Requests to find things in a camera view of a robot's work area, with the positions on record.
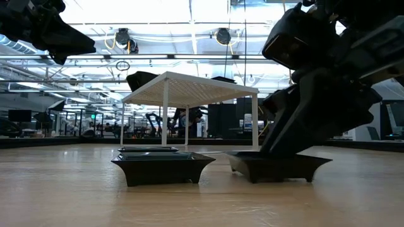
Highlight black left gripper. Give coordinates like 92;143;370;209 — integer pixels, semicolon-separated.
0;0;97;66

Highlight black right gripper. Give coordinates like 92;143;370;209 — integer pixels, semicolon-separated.
260;0;404;157

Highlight black flared square mini plate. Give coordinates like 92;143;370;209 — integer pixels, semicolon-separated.
125;71;160;93

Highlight tall black cabinet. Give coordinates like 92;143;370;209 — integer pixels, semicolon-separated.
236;97;269;140

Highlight grey office chair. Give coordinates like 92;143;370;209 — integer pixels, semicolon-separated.
366;125;381;141

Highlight black cabinet green lights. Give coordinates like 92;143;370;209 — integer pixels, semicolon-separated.
207;103;238;139

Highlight tilted dark screen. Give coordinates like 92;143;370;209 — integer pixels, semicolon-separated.
47;100;66;112

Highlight large black monitor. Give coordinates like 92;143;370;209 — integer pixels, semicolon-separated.
380;100;404;141

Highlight long ceiling light strip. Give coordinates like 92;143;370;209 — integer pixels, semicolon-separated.
0;54;269;61

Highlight dark monitor back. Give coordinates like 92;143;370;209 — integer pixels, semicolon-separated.
33;112;54;129

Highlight small black monitor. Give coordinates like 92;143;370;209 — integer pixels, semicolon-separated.
8;109;33;124

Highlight white perforated metal shelf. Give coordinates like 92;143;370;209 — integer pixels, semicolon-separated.
121;71;259;154

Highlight black ceiling cable reel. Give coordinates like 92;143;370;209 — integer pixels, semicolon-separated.
114;27;140;54
215;27;232;45

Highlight black coiled cable loop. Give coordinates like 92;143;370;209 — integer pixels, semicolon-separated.
115;59;131;72

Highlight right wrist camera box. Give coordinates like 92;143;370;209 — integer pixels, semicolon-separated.
261;2;337;71

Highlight black hanging cable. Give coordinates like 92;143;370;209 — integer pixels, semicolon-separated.
242;0;249;77

